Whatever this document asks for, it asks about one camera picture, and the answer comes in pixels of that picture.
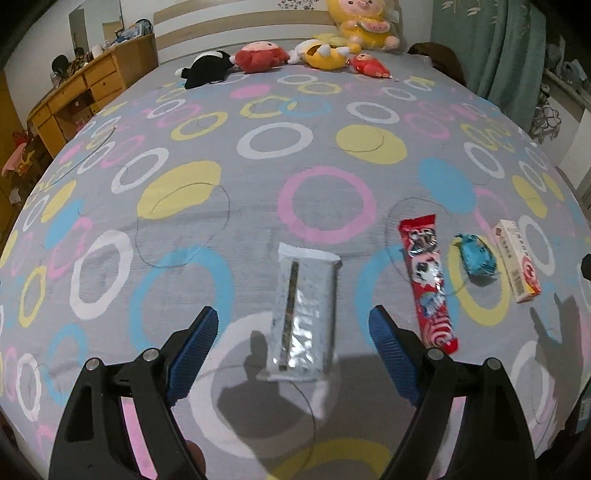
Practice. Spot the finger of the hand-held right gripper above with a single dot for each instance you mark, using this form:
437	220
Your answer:
586	266

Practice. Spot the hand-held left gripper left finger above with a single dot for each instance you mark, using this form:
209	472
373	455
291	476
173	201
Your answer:
194	357

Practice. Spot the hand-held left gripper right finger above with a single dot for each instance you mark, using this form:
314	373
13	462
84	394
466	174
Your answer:
392	357

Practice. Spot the silver foil packet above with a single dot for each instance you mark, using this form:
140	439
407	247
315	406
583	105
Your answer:
302	318

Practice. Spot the person's left hand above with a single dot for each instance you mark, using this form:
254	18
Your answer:
197	461

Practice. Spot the red and white small box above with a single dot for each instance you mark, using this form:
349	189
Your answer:
517	261

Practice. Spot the red snack wrapper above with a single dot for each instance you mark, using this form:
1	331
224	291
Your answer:
427	281

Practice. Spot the crumpled blue candy wrapper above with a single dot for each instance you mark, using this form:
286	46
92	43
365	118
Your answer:
476	256

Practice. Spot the bed with circle-print sheet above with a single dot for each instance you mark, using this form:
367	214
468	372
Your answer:
277	161

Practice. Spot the green patterned curtain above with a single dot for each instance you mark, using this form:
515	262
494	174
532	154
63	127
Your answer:
498	46

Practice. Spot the brown chair back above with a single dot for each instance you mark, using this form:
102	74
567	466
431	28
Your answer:
438	57

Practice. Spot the wooden chair with clothes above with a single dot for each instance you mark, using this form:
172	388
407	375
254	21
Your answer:
21	157

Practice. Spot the wooden desk with drawers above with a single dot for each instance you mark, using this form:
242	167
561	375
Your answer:
87	92

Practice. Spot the black and white plush toy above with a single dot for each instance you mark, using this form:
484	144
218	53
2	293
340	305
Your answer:
207	69

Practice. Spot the small red plush toy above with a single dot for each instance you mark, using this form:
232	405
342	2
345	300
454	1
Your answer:
369	64

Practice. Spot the wooden wardrobe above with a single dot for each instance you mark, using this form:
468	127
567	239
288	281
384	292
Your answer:
7	115

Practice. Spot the red round plush toy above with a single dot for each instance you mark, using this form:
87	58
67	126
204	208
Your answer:
258	56

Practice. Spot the yellow and white plush toy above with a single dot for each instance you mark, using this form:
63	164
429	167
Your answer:
321	55

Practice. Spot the black desk ornament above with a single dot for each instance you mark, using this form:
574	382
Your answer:
61	69

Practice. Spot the large yellow pig plush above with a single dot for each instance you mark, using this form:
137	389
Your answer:
364	23

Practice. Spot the wooden striped headboard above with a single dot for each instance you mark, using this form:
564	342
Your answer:
221	27

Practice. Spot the blue box on desk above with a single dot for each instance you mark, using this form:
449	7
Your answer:
134	28

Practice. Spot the wall mirror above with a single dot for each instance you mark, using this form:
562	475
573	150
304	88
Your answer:
94	30

